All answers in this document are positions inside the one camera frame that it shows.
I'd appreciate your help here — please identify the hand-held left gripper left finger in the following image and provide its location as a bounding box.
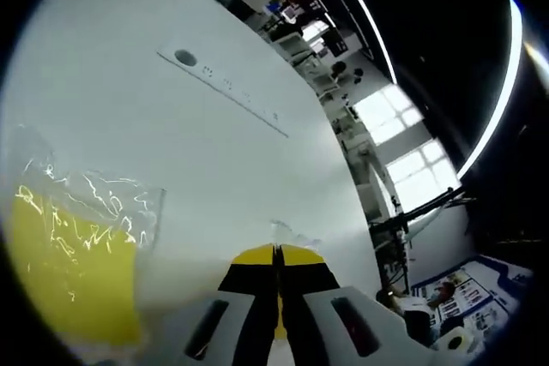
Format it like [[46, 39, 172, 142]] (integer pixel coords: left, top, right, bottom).
[[171, 244, 280, 366]]

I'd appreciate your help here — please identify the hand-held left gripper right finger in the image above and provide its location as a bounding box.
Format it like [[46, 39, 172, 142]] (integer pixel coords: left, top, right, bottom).
[[277, 244, 434, 366]]

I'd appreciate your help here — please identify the small yellow silicone block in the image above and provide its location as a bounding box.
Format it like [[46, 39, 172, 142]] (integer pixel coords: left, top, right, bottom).
[[268, 219, 323, 340]]

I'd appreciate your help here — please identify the large yellow silicone block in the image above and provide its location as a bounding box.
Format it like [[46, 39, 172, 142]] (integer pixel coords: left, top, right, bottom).
[[6, 124, 167, 352]]

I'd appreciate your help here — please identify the bright window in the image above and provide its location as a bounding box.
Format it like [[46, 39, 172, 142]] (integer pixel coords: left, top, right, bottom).
[[384, 140, 463, 213], [353, 85, 426, 147]]

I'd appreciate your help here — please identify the wide ceiling light strip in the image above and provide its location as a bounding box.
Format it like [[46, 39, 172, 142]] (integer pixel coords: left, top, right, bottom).
[[455, 0, 525, 179]]

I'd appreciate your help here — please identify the long ceiling light strip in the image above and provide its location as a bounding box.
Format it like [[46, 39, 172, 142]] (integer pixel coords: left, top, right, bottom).
[[324, 0, 398, 83]]

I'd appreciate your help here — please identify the wall poster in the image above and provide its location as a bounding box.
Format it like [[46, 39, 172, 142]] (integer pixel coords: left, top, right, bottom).
[[409, 254, 535, 342]]

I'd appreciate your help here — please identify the black stand frame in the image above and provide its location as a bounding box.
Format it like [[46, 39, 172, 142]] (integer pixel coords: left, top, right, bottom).
[[367, 185, 475, 294]]

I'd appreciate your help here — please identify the white table cable panel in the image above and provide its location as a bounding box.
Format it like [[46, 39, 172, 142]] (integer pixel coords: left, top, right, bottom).
[[156, 36, 291, 139]]

